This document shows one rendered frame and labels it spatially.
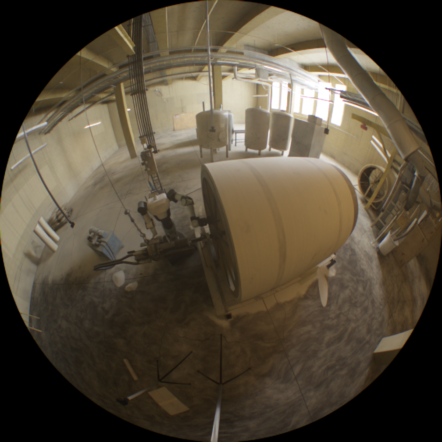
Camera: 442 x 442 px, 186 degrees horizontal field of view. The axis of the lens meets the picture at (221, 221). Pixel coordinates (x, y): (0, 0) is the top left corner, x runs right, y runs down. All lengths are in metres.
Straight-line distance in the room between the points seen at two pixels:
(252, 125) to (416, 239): 7.69
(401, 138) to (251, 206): 3.90
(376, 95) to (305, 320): 4.99
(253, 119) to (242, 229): 5.92
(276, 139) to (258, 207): 6.53
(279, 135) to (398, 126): 5.41
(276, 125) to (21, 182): 12.83
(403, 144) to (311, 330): 4.17
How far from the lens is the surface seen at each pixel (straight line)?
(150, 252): 1.65
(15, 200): 8.90
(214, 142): 5.56
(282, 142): 7.34
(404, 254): 6.13
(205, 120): 5.46
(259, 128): 6.50
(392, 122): 4.20
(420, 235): 5.91
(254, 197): 0.95
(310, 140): 6.60
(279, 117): 7.18
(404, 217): 5.08
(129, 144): 10.11
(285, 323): 2.45
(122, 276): 3.12
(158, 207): 1.64
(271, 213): 0.96
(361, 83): 4.68
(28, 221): 8.90
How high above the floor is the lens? 2.26
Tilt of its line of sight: 48 degrees down
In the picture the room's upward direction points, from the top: 3 degrees counter-clockwise
